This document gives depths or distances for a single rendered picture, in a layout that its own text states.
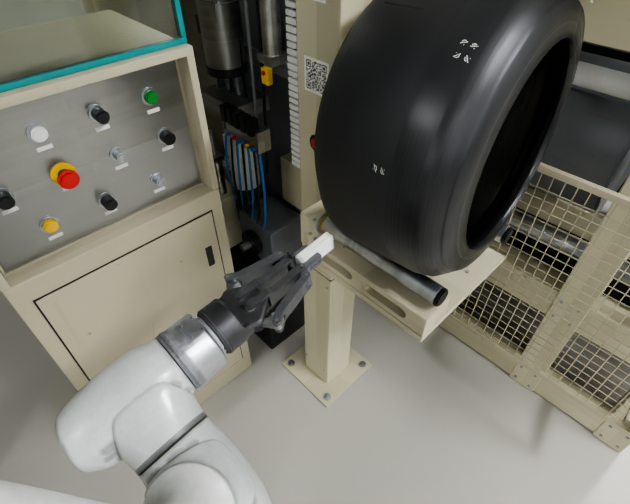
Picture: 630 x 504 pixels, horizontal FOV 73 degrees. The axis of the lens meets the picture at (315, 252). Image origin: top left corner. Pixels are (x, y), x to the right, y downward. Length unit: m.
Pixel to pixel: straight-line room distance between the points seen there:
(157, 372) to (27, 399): 1.56
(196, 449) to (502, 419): 1.48
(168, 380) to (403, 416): 1.31
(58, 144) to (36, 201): 0.13
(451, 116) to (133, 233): 0.80
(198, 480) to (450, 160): 0.51
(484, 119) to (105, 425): 0.61
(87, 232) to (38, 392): 1.08
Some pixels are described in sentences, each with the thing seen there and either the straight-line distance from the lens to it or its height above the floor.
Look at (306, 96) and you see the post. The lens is 1.04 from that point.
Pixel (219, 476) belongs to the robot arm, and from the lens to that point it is 0.53.
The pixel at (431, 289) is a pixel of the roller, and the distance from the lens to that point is 0.91.
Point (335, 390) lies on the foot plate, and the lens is 1.79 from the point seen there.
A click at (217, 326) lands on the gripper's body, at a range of 0.59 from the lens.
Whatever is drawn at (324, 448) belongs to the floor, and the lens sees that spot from 1.70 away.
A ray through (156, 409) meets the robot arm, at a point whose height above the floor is 1.10.
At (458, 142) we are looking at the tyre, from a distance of 0.64.
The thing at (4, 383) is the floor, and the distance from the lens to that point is 2.21.
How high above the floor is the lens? 1.58
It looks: 44 degrees down
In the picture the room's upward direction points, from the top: straight up
